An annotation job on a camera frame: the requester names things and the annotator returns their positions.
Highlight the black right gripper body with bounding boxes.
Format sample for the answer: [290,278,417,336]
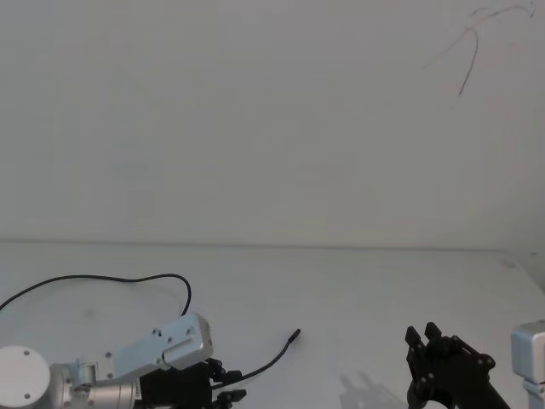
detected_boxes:
[405,361,513,409]

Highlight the thin black wrist camera cable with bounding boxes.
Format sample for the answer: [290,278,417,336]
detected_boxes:
[0,274,192,319]

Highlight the black cable with straight end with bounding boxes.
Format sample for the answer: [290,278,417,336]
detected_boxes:
[219,328,301,383]

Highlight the white table cloth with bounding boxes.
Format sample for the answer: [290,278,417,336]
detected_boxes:
[0,238,545,409]

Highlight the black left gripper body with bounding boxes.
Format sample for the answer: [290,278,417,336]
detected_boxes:
[139,362,215,409]

